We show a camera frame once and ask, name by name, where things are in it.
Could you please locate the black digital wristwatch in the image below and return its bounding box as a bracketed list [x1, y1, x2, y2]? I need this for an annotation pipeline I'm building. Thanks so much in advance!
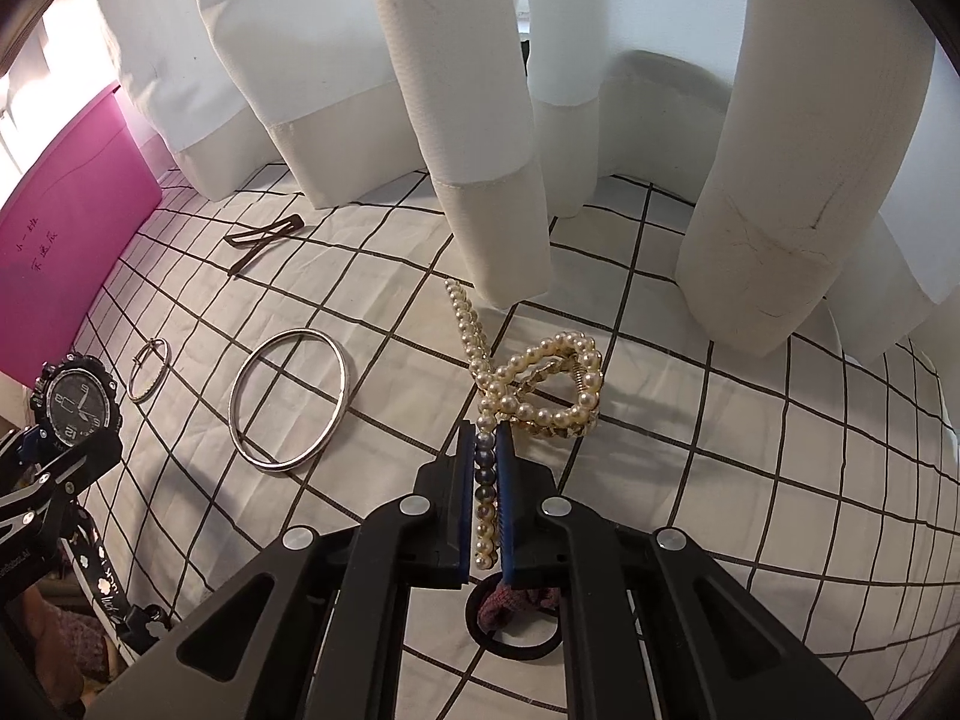
[29, 351, 122, 465]

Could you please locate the pearl hair claw clip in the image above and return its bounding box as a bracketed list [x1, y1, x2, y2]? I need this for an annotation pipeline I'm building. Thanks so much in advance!
[444, 278, 604, 572]

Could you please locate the black printed lanyard strap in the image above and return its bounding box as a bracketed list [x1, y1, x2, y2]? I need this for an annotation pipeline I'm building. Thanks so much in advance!
[62, 515, 175, 662]

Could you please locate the silver clasp bangle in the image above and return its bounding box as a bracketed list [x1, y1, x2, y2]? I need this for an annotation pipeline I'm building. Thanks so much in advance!
[127, 337, 172, 405]

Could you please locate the checkered white bed sheet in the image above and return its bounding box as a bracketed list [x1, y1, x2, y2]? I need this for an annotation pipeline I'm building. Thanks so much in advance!
[75, 164, 958, 718]

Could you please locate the plain silver bangle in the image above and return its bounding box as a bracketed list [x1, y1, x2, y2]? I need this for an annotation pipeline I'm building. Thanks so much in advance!
[228, 327, 353, 476]

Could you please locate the pink plastic storage bin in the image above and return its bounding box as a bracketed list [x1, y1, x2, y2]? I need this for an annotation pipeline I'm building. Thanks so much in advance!
[0, 85, 161, 387]

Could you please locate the brown metal hair clip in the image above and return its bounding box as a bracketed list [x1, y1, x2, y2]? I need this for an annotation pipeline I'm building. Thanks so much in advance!
[223, 215, 304, 278]

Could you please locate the white curtain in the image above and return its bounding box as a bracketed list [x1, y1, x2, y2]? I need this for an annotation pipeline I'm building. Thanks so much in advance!
[94, 0, 958, 367]

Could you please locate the black maroon hair tie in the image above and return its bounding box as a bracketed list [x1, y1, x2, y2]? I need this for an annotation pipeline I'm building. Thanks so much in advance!
[463, 572, 566, 664]

